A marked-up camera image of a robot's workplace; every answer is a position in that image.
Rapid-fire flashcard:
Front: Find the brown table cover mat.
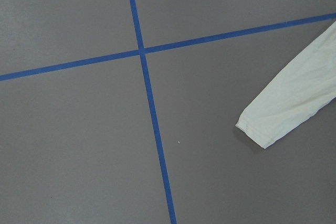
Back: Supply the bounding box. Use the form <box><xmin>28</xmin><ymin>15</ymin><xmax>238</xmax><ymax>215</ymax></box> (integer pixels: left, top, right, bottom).
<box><xmin>1</xmin><ymin>0</ymin><xmax>335</xmax><ymax>223</ymax></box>

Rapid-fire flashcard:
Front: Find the cream long-sleeve printed shirt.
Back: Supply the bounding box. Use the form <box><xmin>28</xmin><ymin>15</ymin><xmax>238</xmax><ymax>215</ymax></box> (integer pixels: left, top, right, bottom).
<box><xmin>236</xmin><ymin>24</ymin><xmax>335</xmax><ymax>149</ymax></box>

